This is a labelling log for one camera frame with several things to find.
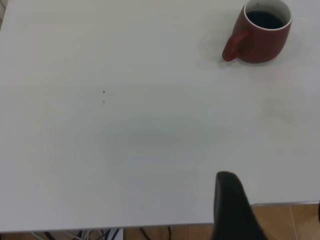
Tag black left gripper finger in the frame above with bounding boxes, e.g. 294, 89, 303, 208
210, 171, 269, 240

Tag red ceramic cup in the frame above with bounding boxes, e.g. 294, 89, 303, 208
221, 0, 293, 64

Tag dark coffee liquid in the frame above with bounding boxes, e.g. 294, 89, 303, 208
246, 10, 285, 30

